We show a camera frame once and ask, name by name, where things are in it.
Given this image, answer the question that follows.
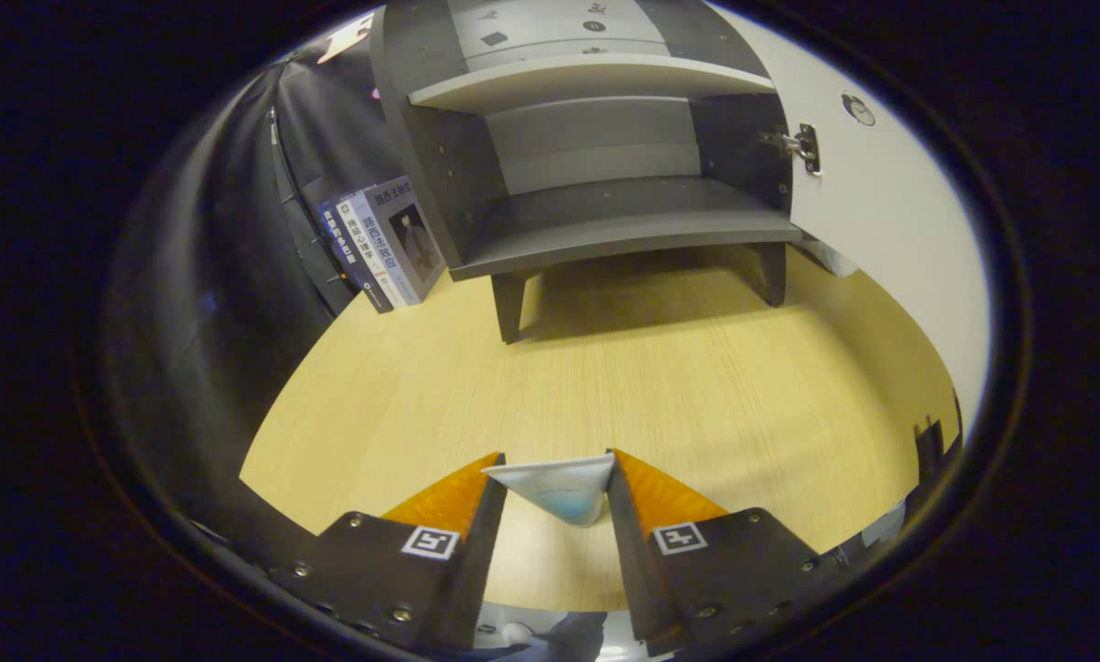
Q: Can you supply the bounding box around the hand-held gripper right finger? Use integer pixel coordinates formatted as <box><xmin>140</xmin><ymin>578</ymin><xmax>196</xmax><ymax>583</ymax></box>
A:
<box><xmin>605</xmin><ymin>448</ymin><xmax>850</xmax><ymax>658</ymax></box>

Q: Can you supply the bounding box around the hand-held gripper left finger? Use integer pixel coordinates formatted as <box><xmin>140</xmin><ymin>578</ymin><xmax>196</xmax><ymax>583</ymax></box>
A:
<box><xmin>265</xmin><ymin>451</ymin><xmax>510</xmax><ymax>656</ymax></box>

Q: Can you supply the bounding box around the small pale blue white pouch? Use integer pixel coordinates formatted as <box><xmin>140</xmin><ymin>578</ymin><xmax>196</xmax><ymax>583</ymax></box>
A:
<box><xmin>481</xmin><ymin>453</ymin><xmax>617</xmax><ymax>527</ymax></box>

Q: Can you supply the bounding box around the white cabinet door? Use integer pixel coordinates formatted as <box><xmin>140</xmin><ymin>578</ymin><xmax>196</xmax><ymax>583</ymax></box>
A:
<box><xmin>706</xmin><ymin>0</ymin><xmax>992</xmax><ymax>433</ymax></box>

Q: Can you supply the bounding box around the black table clamp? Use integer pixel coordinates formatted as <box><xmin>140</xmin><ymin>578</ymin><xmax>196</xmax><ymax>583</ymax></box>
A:
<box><xmin>913</xmin><ymin>416</ymin><xmax>946</xmax><ymax>481</ymax></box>

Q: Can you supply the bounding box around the white spine book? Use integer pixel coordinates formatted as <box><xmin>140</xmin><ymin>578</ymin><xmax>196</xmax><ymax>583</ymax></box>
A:
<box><xmin>334</xmin><ymin>191</ymin><xmax>422</xmax><ymax>309</ymax></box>

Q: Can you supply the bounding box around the grey cover book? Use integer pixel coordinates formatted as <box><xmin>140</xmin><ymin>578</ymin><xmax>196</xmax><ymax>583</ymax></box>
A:
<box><xmin>359</xmin><ymin>175</ymin><xmax>448</xmax><ymax>304</ymax></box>

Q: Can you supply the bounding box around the dark blue book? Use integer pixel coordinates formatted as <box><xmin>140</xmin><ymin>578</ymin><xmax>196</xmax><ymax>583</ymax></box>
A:
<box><xmin>315</xmin><ymin>200</ymin><xmax>395</xmax><ymax>315</ymax></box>

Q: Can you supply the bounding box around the black backdrop cloth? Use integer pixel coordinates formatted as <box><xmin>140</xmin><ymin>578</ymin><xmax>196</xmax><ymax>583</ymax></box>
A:
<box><xmin>109</xmin><ymin>18</ymin><xmax>404</xmax><ymax>543</ymax></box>

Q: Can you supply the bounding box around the dark grey cabinet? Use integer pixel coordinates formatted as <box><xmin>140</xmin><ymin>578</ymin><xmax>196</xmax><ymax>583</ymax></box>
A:
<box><xmin>369</xmin><ymin>0</ymin><xmax>804</xmax><ymax>346</ymax></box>

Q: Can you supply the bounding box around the thin black stand pole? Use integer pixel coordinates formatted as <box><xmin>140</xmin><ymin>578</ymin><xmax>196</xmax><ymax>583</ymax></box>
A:
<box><xmin>269</xmin><ymin>106</ymin><xmax>358</xmax><ymax>314</ymax></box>

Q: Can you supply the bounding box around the metal door hinge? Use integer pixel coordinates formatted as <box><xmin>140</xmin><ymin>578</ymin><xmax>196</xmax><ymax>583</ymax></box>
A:
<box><xmin>758</xmin><ymin>123</ymin><xmax>823</xmax><ymax>177</ymax></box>

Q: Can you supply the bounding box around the grey cabinet shelf board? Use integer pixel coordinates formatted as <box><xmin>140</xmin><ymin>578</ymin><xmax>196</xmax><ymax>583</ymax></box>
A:
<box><xmin>407</xmin><ymin>52</ymin><xmax>778</xmax><ymax>116</ymax></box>

